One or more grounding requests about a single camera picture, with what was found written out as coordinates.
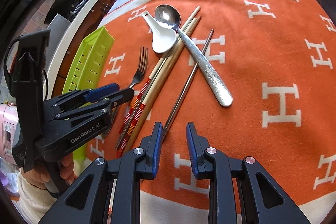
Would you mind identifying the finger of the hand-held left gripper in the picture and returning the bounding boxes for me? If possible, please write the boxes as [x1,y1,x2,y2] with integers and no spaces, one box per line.
[55,88,135,121]
[47,83,120,112]

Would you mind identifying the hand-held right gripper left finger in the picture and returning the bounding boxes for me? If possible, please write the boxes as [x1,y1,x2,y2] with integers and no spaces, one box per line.
[38,122,163,224]

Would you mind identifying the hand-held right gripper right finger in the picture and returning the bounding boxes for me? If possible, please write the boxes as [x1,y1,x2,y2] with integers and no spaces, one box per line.
[186,122,311,224]

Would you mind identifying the bamboo chopstick red bands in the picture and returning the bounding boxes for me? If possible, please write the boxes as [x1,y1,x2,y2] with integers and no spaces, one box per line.
[118,16,202,159]
[123,6,201,135]

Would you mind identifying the green plastic utensil tray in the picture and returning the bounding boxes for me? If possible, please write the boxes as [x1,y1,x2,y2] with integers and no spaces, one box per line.
[62,25,116,160]

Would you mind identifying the metal fork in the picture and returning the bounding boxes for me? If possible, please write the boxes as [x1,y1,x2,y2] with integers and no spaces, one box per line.
[101,46,149,138]

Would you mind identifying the metal chopstick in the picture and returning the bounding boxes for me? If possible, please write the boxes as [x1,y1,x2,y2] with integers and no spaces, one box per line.
[161,29,214,139]
[163,30,215,141]

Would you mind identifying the white ceramic spoon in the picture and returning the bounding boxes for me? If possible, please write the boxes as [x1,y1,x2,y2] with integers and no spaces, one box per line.
[142,10,177,54]

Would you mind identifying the metal spoon textured handle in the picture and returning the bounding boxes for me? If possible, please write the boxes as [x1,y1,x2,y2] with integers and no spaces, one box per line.
[154,4,234,107]

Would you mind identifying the person's left forearm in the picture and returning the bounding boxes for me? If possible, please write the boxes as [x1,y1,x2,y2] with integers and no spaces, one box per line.
[14,174,69,224]

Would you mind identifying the person's left hand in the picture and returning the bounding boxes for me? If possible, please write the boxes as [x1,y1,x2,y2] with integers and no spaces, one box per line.
[20,154,77,190]

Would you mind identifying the pink appliance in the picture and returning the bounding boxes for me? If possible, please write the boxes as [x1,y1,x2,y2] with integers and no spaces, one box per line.
[0,105,20,161]

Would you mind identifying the black red countertop appliance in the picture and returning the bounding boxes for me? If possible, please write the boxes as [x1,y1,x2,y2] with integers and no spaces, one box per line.
[3,36,23,83]

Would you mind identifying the white countertop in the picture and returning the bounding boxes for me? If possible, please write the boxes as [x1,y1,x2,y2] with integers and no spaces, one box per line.
[49,0,168,93]

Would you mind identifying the stainless steel sheet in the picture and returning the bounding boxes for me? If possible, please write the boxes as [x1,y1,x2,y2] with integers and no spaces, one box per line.
[45,14,72,42]

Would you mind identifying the orange patterned blanket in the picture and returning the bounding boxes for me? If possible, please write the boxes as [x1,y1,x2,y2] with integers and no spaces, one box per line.
[87,0,336,224]

